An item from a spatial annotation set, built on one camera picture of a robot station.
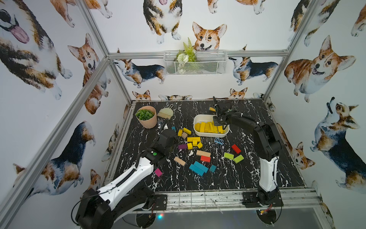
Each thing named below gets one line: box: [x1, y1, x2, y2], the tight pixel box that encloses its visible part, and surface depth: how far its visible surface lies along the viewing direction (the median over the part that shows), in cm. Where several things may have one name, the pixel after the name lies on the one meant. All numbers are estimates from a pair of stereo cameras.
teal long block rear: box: [193, 160, 209, 174], surface depth 87 cm
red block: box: [231, 144, 242, 155], surface depth 94 cm
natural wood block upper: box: [196, 149, 212, 158], surface depth 92 cm
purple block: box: [177, 143, 188, 150], surface depth 96 cm
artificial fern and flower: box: [173, 37, 197, 75], surface depth 85 cm
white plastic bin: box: [193, 114, 230, 138], surface depth 100 cm
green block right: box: [233, 154, 245, 164], surface depth 90 cm
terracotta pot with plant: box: [134, 105, 158, 129], surface depth 98 cm
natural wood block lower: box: [173, 156, 186, 167], surface depth 90 cm
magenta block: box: [154, 167, 163, 177], surface depth 85 cm
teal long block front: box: [188, 163, 205, 177], surface depth 86 cm
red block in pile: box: [200, 155, 212, 163], surface depth 90 cm
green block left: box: [223, 152, 234, 160], surface depth 91 cm
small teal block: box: [209, 164, 217, 173], surface depth 86 cm
